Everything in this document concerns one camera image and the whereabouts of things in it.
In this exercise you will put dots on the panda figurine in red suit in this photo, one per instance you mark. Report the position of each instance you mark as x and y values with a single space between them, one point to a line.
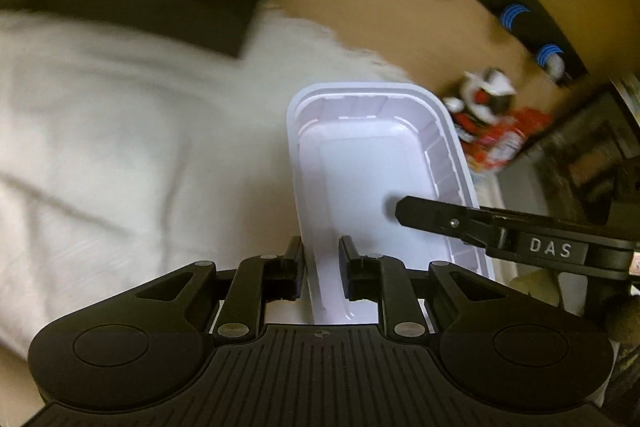
482 92

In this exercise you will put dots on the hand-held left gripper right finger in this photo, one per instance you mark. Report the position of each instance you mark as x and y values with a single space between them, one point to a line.
345 262

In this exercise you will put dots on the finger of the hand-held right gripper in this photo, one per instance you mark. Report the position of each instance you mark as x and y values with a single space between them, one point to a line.
435 214

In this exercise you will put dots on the red and white carton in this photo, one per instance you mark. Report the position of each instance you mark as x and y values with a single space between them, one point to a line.
505 142

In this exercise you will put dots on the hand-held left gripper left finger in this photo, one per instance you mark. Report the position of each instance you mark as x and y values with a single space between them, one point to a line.
295 262

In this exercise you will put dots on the white fluffy cloth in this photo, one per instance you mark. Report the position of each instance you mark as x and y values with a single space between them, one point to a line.
125 132

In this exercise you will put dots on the lavender rectangular plastic tray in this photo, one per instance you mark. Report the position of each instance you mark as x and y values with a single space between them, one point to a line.
360 167

